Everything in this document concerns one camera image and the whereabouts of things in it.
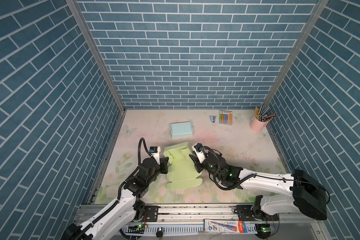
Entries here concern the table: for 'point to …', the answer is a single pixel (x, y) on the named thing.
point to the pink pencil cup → (257, 126)
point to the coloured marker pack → (225, 117)
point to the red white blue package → (229, 226)
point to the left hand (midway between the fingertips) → (170, 158)
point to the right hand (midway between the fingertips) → (190, 152)
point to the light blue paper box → (181, 129)
